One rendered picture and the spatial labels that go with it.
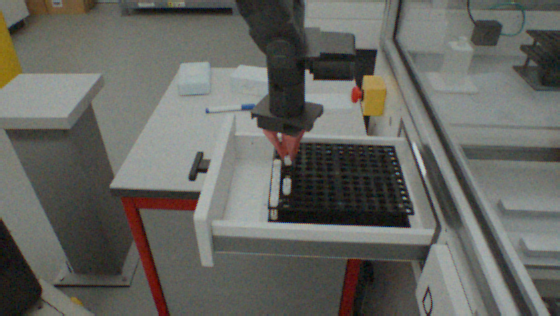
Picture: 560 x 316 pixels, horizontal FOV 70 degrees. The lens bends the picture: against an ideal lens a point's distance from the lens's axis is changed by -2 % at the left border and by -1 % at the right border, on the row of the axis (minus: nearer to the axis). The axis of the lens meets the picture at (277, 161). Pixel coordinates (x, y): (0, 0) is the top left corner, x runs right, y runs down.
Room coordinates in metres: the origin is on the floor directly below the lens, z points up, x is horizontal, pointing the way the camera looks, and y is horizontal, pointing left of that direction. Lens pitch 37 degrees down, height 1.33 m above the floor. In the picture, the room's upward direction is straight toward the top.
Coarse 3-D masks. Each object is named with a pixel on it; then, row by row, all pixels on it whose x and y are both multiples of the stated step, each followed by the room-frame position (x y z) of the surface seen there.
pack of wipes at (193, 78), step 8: (184, 64) 1.19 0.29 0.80; (192, 64) 1.19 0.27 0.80; (200, 64) 1.19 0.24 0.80; (208, 64) 1.20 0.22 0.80; (184, 72) 1.13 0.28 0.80; (192, 72) 1.13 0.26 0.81; (200, 72) 1.13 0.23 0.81; (208, 72) 1.14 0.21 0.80; (184, 80) 1.08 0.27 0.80; (192, 80) 1.08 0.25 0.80; (200, 80) 1.08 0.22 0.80; (208, 80) 1.08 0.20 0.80; (184, 88) 1.06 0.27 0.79; (192, 88) 1.06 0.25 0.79; (200, 88) 1.07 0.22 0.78; (208, 88) 1.07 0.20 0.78
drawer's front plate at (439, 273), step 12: (432, 252) 0.34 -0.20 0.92; (444, 252) 0.33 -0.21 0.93; (432, 264) 0.33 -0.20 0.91; (444, 264) 0.31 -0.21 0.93; (432, 276) 0.32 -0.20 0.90; (444, 276) 0.30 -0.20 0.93; (456, 276) 0.30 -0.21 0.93; (420, 288) 0.34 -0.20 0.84; (432, 288) 0.31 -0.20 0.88; (444, 288) 0.29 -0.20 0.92; (456, 288) 0.28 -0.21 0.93; (420, 300) 0.33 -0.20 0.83; (444, 300) 0.28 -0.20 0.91; (456, 300) 0.26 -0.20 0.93; (420, 312) 0.32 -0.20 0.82; (432, 312) 0.29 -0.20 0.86; (444, 312) 0.27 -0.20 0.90; (456, 312) 0.25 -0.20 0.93; (468, 312) 0.25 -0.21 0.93
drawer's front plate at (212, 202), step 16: (224, 128) 0.62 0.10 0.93; (224, 144) 0.57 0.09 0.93; (224, 160) 0.55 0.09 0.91; (208, 176) 0.48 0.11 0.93; (224, 176) 0.53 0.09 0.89; (208, 192) 0.45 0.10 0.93; (224, 192) 0.52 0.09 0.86; (208, 208) 0.41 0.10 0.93; (224, 208) 0.51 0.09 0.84; (208, 224) 0.40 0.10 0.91; (208, 240) 0.39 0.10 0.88; (208, 256) 0.39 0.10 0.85
